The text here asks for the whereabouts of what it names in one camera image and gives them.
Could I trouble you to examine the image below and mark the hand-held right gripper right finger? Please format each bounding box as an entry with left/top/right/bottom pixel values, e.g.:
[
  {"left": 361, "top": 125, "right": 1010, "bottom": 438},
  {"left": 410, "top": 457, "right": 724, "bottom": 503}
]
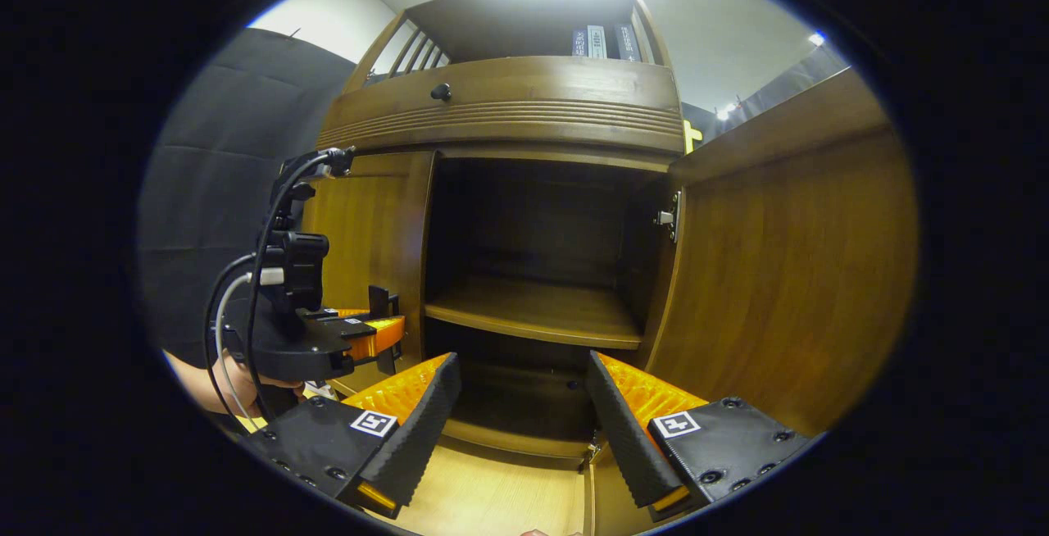
[{"left": 586, "top": 351, "right": 820, "bottom": 523}]

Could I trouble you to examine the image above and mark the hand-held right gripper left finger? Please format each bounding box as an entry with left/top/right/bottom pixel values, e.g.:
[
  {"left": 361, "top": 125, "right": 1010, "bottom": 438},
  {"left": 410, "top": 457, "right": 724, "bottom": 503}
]
[{"left": 238, "top": 352, "right": 461, "bottom": 520}]

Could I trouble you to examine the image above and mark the black door handle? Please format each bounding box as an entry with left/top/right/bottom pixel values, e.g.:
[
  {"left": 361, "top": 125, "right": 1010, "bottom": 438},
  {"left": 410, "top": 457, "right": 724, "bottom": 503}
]
[{"left": 369, "top": 286, "right": 401, "bottom": 375}]

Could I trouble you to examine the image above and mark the wooden shoe cabinet door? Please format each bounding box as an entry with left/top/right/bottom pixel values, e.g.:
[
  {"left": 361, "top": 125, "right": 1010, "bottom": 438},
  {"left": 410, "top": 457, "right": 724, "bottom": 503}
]
[
  {"left": 302, "top": 151, "right": 435, "bottom": 393},
  {"left": 584, "top": 67, "right": 920, "bottom": 535}
]

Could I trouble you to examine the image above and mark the wooden double-door shoe cabinet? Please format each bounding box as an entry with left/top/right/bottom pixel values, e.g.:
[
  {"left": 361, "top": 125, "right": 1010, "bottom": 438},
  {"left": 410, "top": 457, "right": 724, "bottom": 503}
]
[{"left": 302, "top": 0, "right": 920, "bottom": 536}]

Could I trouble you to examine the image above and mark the wooden cabinet drawer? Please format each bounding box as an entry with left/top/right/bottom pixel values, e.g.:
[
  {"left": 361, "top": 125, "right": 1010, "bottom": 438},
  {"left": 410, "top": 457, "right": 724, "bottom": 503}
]
[{"left": 316, "top": 55, "right": 686, "bottom": 156}]

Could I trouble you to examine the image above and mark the white cable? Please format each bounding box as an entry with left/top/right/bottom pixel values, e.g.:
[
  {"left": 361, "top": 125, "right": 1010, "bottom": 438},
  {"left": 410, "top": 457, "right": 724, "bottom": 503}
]
[{"left": 215, "top": 268, "right": 284, "bottom": 424}]

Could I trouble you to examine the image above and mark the black cable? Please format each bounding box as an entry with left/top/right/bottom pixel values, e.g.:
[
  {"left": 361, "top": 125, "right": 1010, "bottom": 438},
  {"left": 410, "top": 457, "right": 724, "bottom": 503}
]
[{"left": 244, "top": 147, "right": 355, "bottom": 422}]

